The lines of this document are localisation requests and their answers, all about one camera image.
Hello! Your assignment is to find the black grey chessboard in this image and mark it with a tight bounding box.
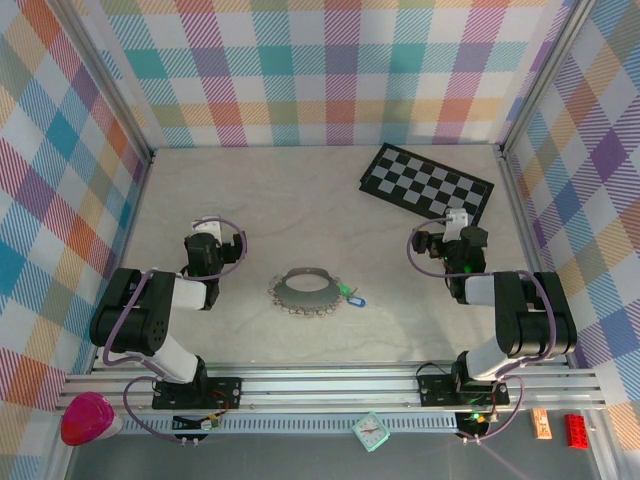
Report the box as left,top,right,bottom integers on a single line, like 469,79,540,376
357,142,496,236

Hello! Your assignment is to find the orange tag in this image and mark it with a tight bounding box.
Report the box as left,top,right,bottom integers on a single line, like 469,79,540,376
530,408,554,441

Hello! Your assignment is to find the red studded toy brick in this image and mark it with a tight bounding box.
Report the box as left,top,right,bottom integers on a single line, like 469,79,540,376
564,413,591,449

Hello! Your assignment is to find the teal alarm clock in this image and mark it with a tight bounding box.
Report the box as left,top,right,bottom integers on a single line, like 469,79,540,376
351,410,392,454

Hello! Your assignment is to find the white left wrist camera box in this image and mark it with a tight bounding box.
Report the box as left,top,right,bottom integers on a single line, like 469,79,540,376
192,215,225,242

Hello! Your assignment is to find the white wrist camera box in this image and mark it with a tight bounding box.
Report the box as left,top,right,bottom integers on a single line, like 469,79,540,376
443,208,471,242
192,215,225,242

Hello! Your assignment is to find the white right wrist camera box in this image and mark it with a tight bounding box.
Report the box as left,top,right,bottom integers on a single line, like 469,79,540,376
443,208,471,242

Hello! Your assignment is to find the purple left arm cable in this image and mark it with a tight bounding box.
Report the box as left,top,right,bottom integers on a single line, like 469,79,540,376
102,217,250,445

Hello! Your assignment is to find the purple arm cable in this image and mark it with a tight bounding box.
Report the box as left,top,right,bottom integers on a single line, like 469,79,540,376
102,217,250,445
403,217,557,444

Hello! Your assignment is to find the aluminium side frame rail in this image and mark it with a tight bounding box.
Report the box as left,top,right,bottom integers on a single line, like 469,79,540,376
497,147,574,369
87,152,156,374

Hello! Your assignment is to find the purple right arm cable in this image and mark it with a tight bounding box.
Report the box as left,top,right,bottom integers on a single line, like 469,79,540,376
403,217,557,444

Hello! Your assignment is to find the black controller bracket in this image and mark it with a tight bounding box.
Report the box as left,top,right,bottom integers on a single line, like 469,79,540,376
453,409,492,445
171,412,225,447

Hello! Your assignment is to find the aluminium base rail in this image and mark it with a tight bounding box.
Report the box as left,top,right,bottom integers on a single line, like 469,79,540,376
58,364,609,417

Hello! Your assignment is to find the slotted grey cable duct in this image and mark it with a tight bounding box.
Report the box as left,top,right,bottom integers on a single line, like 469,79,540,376
117,414,461,434

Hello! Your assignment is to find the aluminium corner post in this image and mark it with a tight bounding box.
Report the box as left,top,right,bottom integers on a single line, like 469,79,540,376
497,0,601,159
49,0,156,164

